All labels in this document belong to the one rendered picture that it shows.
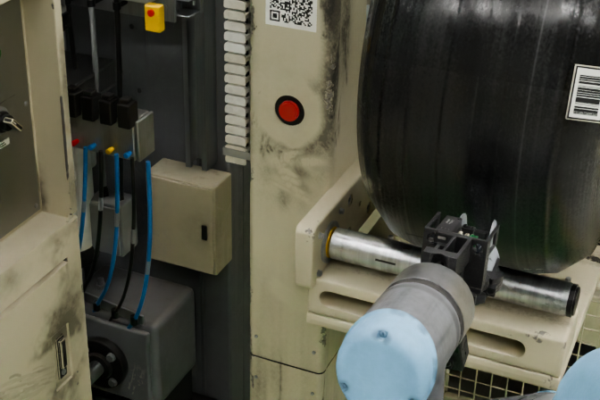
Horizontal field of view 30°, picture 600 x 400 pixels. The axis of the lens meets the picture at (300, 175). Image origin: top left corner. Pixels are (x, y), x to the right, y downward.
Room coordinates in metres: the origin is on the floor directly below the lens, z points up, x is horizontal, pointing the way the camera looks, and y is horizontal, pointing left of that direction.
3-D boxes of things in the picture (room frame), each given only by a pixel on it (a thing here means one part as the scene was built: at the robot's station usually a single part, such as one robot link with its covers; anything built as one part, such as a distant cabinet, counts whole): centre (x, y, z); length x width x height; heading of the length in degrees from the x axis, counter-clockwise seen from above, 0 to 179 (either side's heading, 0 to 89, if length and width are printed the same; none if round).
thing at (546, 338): (1.28, -0.20, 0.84); 0.36 x 0.09 x 0.06; 67
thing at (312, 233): (1.48, -0.09, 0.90); 0.40 x 0.03 x 0.10; 157
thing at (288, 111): (1.43, 0.02, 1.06); 0.03 x 0.02 x 0.03; 67
